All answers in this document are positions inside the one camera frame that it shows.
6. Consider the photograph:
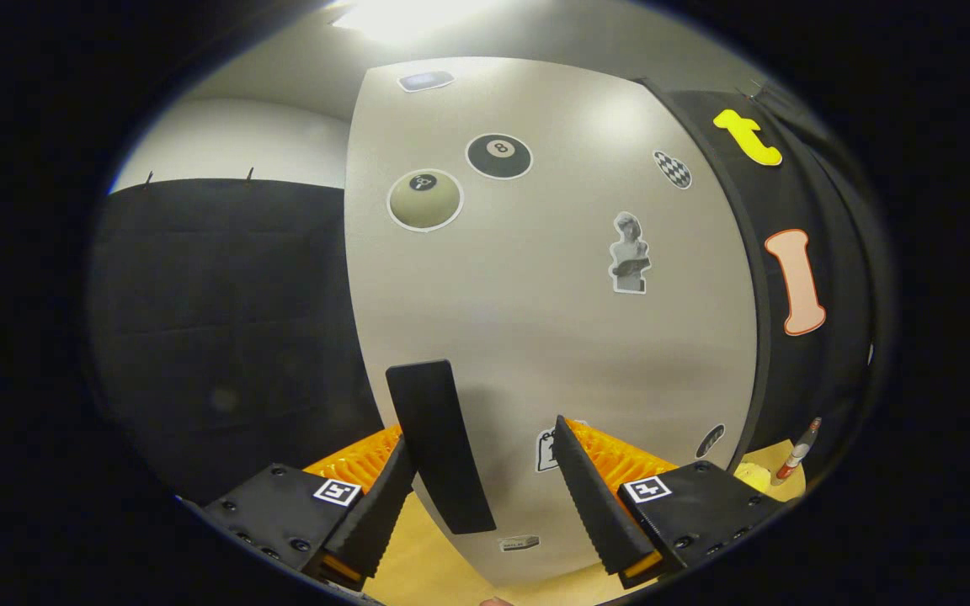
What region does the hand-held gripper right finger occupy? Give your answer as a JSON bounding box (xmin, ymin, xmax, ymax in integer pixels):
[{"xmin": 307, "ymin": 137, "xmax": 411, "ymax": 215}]
[{"xmin": 552, "ymin": 415, "xmax": 787, "ymax": 590}]

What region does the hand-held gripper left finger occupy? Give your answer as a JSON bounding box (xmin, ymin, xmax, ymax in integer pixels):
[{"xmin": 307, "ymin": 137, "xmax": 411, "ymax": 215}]
[{"xmin": 199, "ymin": 425, "xmax": 418, "ymax": 590}]

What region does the black door handle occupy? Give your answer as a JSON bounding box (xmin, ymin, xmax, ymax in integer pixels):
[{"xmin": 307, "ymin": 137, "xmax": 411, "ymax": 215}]
[{"xmin": 385, "ymin": 359, "xmax": 498, "ymax": 535}]

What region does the dark grey shoe cabinet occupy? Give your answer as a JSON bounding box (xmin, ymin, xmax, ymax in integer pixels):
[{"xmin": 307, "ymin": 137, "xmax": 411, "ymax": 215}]
[{"xmin": 632, "ymin": 77, "xmax": 774, "ymax": 472}]

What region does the yellow bumpy toy fruit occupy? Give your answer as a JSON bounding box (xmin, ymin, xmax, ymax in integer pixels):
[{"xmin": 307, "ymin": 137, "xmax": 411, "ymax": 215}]
[{"xmin": 733, "ymin": 461, "xmax": 778, "ymax": 494}]

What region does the small red grey bottle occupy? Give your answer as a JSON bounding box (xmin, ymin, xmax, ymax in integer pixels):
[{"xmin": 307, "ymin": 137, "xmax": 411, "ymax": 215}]
[{"xmin": 773, "ymin": 417, "xmax": 823, "ymax": 486}]

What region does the black backdrop cloth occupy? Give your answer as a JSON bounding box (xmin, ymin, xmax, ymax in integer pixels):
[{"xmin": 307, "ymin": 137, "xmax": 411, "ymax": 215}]
[{"xmin": 85, "ymin": 80, "xmax": 894, "ymax": 506}]

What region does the large ceiling light panel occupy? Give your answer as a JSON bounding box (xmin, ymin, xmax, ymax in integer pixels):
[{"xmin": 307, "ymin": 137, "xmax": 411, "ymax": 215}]
[{"xmin": 329, "ymin": 0, "xmax": 503, "ymax": 43}]

